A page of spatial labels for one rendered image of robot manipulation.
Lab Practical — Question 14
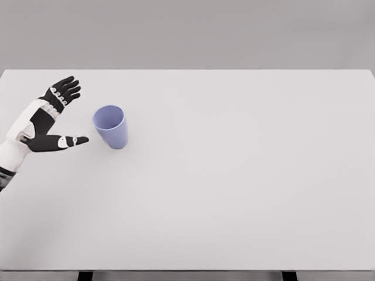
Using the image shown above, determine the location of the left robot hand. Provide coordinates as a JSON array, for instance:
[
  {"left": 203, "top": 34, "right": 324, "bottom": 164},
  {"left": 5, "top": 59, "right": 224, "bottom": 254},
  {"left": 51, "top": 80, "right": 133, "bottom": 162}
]
[{"left": 5, "top": 76, "right": 90, "bottom": 153}]

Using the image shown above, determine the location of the lavender plastic cup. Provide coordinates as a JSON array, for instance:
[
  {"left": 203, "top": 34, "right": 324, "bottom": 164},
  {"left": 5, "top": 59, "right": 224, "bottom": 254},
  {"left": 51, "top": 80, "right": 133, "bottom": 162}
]
[{"left": 93, "top": 105, "right": 129, "bottom": 150}]

